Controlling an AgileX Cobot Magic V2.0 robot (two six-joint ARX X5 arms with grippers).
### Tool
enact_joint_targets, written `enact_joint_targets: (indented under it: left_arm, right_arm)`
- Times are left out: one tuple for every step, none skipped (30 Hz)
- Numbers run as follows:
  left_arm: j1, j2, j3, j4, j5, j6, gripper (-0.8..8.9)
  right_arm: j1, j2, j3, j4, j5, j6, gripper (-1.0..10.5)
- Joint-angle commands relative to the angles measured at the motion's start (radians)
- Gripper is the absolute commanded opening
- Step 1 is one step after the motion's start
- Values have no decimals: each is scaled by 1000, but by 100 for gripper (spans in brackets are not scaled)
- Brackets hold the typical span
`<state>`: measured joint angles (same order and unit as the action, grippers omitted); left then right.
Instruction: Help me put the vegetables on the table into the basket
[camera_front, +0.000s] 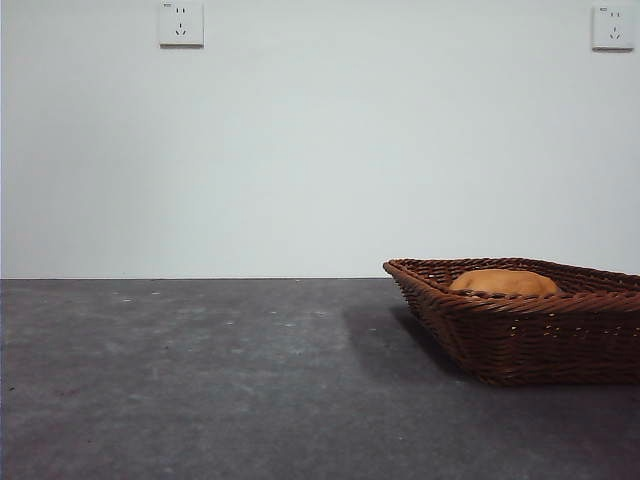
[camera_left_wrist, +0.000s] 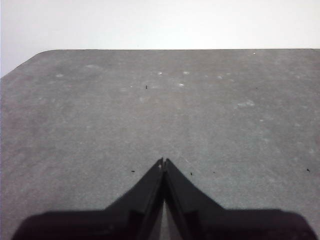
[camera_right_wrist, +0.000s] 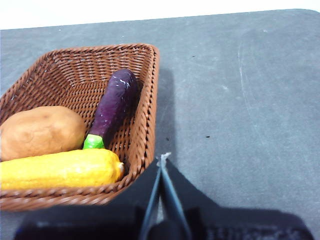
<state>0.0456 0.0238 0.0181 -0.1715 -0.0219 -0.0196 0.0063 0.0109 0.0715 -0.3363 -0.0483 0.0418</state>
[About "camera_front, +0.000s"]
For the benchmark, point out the brown potato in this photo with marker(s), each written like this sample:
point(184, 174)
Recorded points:
point(505, 281)

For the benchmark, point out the brown wicker basket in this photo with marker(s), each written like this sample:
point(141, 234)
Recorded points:
point(540, 340)

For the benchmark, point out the white wall socket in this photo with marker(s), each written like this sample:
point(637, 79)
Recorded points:
point(181, 22)
point(614, 27)

